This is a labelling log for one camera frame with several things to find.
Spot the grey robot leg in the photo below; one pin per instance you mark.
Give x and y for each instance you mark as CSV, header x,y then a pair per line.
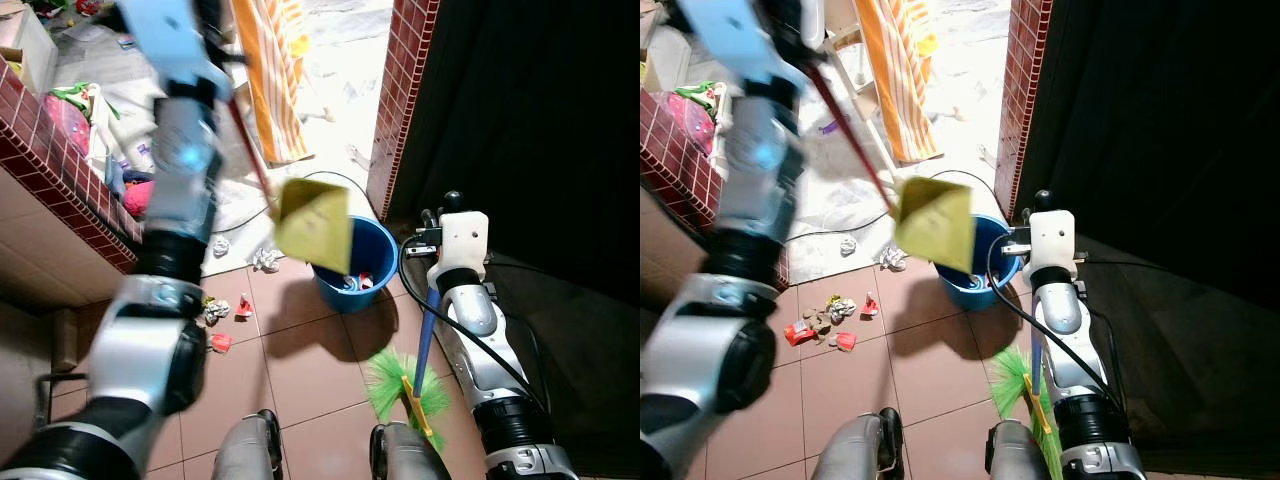
x,y
1015,458
405,460
248,450
855,450

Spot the large crumpled white paper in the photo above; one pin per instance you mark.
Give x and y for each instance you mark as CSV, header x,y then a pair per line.
x,y
267,259
892,259

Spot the orange striped cloth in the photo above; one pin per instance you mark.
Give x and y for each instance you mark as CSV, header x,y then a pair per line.
x,y
900,80
272,80

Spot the grey right robot leg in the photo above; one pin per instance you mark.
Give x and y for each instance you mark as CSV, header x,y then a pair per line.
x,y
405,460
1015,458

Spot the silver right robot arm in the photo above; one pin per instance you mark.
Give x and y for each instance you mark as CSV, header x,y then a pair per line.
x,y
490,360
1075,360

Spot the white cabinet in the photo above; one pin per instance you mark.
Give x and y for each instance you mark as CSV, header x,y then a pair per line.
x,y
28,50
650,50

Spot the crumpled silver foil wrapper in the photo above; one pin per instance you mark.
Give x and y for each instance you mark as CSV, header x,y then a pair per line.
x,y
842,310
216,311

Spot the brown trash bits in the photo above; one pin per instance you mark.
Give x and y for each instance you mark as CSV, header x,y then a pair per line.
x,y
821,322

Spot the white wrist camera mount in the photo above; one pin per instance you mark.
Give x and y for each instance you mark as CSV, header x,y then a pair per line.
x,y
1053,240
165,45
735,40
463,240

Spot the pink mesh bag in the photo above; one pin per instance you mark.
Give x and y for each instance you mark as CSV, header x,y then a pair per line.
x,y
698,122
70,122

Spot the small crumpled white paper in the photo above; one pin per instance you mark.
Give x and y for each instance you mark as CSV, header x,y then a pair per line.
x,y
221,247
848,246

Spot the red and white wrapper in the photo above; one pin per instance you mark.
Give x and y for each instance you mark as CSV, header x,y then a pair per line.
x,y
244,306
871,305

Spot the purple toy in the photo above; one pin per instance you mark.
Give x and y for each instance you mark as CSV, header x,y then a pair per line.
x,y
834,127

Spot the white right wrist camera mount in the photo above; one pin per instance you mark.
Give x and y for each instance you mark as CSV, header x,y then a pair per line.
x,y
1053,240
463,240

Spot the white drying rack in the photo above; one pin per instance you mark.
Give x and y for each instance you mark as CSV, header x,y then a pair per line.
x,y
850,75

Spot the grey left robot leg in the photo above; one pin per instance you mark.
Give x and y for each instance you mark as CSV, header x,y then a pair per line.
x,y
855,450
248,450

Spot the blue plastic bucket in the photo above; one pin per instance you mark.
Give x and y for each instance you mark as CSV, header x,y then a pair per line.
x,y
370,255
985,280

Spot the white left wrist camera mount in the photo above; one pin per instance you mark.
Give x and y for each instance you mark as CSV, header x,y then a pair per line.
x,y
735,40
165,45

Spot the flat red wrapper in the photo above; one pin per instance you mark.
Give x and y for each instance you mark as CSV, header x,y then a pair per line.
x,y
221,343
845,342

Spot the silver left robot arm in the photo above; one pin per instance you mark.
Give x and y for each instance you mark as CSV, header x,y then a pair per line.
x,y
150,340
715,350

